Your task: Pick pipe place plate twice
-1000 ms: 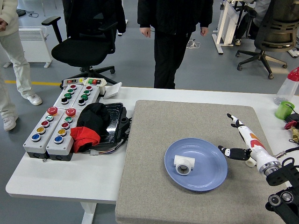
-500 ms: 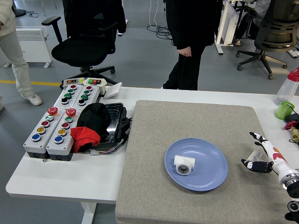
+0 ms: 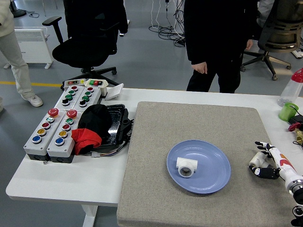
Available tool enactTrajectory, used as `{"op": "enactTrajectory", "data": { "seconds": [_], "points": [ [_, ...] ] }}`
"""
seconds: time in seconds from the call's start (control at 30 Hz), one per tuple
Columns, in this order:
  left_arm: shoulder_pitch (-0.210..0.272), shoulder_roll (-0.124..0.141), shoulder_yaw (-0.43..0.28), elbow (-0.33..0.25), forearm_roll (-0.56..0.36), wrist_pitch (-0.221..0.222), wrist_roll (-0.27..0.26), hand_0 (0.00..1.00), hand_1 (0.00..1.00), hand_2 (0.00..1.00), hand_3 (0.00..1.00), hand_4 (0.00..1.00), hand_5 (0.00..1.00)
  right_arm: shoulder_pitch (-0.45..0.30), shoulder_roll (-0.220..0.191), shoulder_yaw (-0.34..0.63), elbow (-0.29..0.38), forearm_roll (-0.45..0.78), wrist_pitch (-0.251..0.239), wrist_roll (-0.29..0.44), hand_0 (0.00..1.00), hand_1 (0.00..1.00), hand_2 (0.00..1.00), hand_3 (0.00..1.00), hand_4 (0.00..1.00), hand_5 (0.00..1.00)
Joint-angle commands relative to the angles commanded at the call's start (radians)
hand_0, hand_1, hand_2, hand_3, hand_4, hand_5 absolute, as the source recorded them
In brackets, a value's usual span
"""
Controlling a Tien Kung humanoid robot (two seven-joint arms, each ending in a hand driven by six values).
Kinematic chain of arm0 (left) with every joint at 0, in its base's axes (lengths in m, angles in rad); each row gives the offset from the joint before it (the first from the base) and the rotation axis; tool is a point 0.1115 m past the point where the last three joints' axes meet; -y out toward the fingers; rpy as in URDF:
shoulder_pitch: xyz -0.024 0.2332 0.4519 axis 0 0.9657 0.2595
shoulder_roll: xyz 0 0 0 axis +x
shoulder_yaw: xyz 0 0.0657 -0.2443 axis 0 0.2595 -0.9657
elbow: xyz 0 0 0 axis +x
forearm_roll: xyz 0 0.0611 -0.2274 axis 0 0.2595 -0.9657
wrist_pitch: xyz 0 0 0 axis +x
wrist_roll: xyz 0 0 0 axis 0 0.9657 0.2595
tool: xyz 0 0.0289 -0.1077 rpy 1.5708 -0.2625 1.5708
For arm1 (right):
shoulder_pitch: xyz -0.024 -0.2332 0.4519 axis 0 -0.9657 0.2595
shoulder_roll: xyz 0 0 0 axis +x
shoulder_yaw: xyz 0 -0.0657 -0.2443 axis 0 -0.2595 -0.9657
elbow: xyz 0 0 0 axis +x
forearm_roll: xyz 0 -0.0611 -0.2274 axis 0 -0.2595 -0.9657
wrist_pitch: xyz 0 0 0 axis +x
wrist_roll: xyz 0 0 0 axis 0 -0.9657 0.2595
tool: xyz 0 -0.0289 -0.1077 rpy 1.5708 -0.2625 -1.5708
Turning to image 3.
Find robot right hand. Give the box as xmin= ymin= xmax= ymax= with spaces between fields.
xmin=248 ymin=141 xmax=299 ymax=184

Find person's right hand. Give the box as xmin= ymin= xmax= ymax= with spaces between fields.
xmin=191 ymin=61 xmax=208 ymax=75

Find white pipe tee threaded insert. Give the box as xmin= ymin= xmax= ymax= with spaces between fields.
xmin=175 ymin=157 xmax=198 ymax=178

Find blue plate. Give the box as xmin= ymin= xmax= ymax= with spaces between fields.
xmin=166 ymin=140 xmax=232 ymax=195

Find grey mesh office chair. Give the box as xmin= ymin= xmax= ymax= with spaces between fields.
xmin=240 ymin=0 xmax=303 ymax=81

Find person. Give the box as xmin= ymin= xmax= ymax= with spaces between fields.
xmin=0 ymin=0 xmax=44 ymax=113
xmin=183 ymin=0 xmax=258 ymax=93

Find small black box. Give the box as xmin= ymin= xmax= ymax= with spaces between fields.
xmin=287 ymin=114 xmax=303 ymax=125

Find green cup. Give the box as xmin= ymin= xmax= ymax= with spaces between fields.
xmin=278 ymin=102 xmax=299 ymax=122

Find grey-brown mat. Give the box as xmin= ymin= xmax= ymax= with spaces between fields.
xmin=116 ymin=101 xmax=303 ymax=227

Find clear bottle red cap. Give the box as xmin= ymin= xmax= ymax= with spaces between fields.
xmin=277 ymin=68 xmax=303 ymax=107

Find black plastic tray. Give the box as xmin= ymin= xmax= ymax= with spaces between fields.
xmin=94 ymin=104 xmax=134 ymax=152

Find four-button control box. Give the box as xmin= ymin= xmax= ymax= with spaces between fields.
xmin=72 ymin=86 xmax=102 ymax=112
xmin=54 ymin=85 xmax=85 ymax=111

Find black and red cloth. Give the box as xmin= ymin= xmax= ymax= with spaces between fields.
xmin=71 ymin=104 xmax=113 ymax=156

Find black office chair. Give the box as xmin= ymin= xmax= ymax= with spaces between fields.
xmin=42 ymin=0 xmax=130 ymax=87

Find five-button control box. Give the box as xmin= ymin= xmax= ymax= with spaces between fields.
xmin=46 ymin=109 xmax=82 ymax=164
xmin=23 ymin=108 xmax=60 ymax=161

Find white panel heater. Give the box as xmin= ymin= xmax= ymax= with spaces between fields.
xmin=14 ymin=26 xmax=54 ymax=70

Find white table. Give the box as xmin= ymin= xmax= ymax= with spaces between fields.
xmin=5 ymin=87 xmax=303 ymax=227

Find black round stand base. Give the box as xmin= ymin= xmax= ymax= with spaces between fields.
xmin=10 ymin=0 xmax=27 ymax=18

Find brass valve red handle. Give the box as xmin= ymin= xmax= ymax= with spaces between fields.
xmin=288 ymin=122 xmax=303 ymax=145

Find black cable tangle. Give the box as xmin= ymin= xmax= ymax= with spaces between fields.
xmin=148 ymin=4 xmax=186 ymax=48

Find white cable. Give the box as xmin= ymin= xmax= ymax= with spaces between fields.
xmin=151 ymin=0 xmax=162 ymax=29

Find white wall switch plate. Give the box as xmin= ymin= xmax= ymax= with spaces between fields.
xmin=105 ymin=83 xmax=125 ymax=101

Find white red-green switch box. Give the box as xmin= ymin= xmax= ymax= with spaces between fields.
xmin=84 ymin=79 xmax=109 ymax=97

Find coloured wires with connector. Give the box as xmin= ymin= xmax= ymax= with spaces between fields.
xmin=91 ymin=139 xmax=130 ymax=158

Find grey switch box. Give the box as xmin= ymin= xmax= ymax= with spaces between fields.
xmin=62 ymin=79 xmax=86 ymax=90

